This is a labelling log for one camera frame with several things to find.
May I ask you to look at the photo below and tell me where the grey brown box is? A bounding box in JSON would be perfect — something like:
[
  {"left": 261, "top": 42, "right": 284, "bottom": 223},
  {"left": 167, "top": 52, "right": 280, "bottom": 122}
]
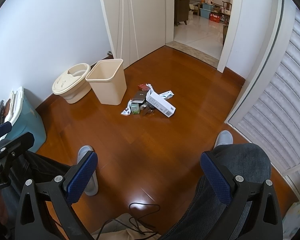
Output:
[{"left": 132, "top": 90, "right": 147, "bottom": 104}]

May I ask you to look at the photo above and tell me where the white long carton box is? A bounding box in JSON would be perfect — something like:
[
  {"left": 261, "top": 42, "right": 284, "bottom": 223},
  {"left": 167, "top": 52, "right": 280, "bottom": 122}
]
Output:
[{"left": 146, "top": 90, "right": 175, "bottom": 118}]

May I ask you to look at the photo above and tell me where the white orange snack wrapper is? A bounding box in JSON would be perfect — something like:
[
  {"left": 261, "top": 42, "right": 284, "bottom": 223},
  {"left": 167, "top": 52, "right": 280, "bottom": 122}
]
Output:
[{"left": 146, "top": 83, "right": 156, "bottom": 95}]

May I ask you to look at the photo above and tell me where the beige plastic trash bin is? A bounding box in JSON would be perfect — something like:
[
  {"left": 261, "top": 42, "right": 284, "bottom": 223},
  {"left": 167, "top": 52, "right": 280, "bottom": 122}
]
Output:
[{"left": 85, "top": 59, "right": 127, "bottom": 106}]

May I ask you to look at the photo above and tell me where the white bedroom door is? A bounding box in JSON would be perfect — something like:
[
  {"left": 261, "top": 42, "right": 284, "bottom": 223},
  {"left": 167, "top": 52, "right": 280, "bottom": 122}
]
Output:
[{"left": 100, "top": 0, "right": 174, "bottom": 68}]

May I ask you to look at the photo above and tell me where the left grey slipper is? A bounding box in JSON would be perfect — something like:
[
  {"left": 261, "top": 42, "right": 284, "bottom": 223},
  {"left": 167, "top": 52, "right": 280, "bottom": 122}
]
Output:
[{"left": 77, "top": 145, "right": 98, "bottom": 196}]

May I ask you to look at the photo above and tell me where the grey slipper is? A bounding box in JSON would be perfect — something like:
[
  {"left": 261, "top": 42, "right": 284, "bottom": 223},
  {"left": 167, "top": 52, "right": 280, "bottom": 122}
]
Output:
[
  {"left": 77, "top": 145, "right": 98, "bottom": 196},
  {"left": 213, "top": 130, "right": 233, "bottom": 148}
]

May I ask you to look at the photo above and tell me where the teal storage box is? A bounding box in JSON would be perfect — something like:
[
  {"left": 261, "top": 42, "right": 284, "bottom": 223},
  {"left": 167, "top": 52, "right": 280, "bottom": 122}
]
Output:
[{"left": 0, "top": 86, "right": 46, "bottom": 153}]

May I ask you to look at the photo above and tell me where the grey trouser right leg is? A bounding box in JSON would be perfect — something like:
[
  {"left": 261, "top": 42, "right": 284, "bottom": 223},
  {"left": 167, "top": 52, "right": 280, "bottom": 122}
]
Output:
[{"left": 160, "top": 143, "right": 271, "bottom": 239}]

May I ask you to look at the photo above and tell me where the right grey slipper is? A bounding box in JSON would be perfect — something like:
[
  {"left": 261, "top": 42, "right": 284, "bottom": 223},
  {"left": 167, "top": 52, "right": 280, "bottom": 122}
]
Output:
[{"left": 213, "top": 130, "right": 233, "bottom": 148}]

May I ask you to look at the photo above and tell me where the crumpled white orange wrapper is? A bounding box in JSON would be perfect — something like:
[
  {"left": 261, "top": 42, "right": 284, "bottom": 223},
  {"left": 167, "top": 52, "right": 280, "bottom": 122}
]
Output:
[{"left": 121, "top": 99, "right": 132, "bottom": 116}]

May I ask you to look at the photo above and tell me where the small green box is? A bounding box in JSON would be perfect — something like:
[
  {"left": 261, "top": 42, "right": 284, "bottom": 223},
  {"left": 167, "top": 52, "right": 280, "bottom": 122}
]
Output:
[{"left": 130, "top": 103, "right": 140, "bottom": 114}]

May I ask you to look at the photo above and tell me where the white louvered closet door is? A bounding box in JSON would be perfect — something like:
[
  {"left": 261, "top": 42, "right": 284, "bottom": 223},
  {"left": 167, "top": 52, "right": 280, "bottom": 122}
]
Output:
[{"left": 236, "top": 10, "right": 300, "bottom": 199}]

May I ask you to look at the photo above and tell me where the beige round lidded bucket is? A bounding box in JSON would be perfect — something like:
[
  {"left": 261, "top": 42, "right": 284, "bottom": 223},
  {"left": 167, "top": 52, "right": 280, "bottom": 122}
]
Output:
[{"left": 52, "top": 63, "right": 91, "bottom": 104}]

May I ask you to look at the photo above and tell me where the white blue flat carton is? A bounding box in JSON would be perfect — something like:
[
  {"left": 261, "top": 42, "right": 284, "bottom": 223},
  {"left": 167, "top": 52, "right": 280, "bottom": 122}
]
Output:
[{"left": 159, "top": 90, "right": 174, "bottom": 100}]

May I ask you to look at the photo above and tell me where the red cigarette pack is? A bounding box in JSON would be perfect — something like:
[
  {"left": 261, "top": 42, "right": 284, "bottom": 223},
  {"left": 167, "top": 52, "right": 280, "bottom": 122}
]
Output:
[{"left": 138, "top": 84, "right": 150, "bottom": 91}]

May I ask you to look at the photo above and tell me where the black cable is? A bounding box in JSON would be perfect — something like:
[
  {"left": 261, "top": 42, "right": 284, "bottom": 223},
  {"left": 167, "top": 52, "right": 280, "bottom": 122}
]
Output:
[{"left": 96, "top": 202, "right": 161, "bottom": 240}]

